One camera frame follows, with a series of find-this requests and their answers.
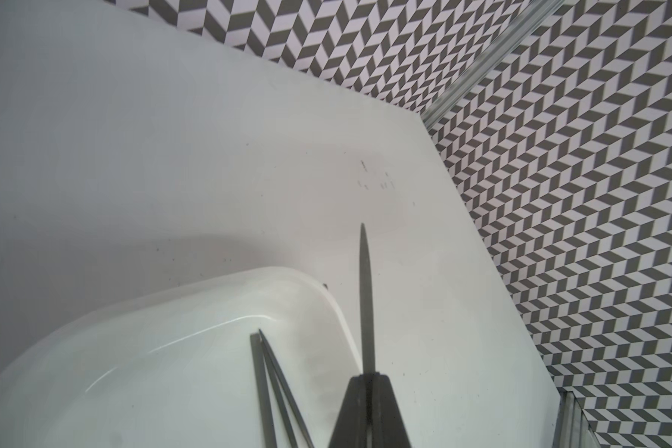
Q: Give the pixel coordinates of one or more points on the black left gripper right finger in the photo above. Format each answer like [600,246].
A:
[387,426]

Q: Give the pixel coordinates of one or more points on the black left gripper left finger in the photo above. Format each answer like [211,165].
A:
[350,430]

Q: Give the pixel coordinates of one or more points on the needle file yellow handle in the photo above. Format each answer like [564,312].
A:
[366,304]
[265,408]
[292,405]
[280,401]

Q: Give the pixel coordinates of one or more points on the white plastic storage box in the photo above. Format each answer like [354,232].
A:
[175,368]

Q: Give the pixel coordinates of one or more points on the aluminium front rail frame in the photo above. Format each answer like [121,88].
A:
[572,427]

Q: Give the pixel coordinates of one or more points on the right corner aluminium post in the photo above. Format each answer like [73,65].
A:
[520,28]

